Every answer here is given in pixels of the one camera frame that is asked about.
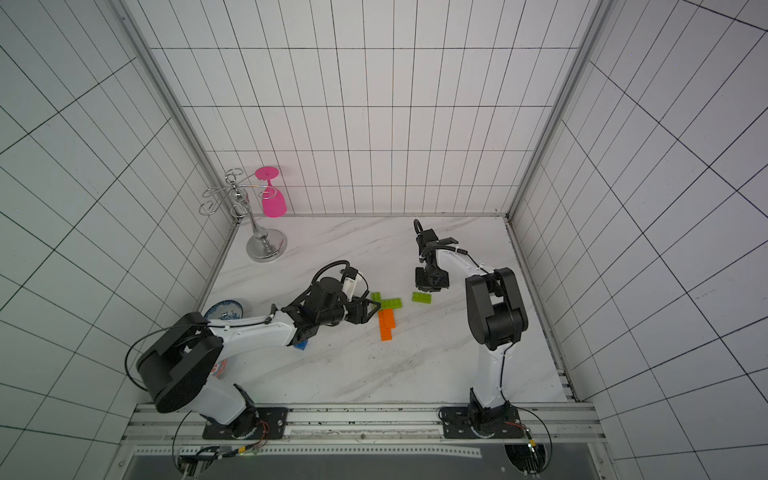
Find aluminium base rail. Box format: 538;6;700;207
121;403;607;448

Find blue patterned bowl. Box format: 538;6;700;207
204;300;244;321

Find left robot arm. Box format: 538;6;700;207
136;275;381;439

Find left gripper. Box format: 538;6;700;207
320;296;381;325

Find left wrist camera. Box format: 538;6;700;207
341;267;362;301

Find pink plastic wine glass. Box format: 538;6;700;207
255;166;287;218

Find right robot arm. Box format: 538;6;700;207
413;220;529;440

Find red patterned plate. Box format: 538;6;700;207
211;359;228;378

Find chrome glass holder stand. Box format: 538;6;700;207
199;168;287;263

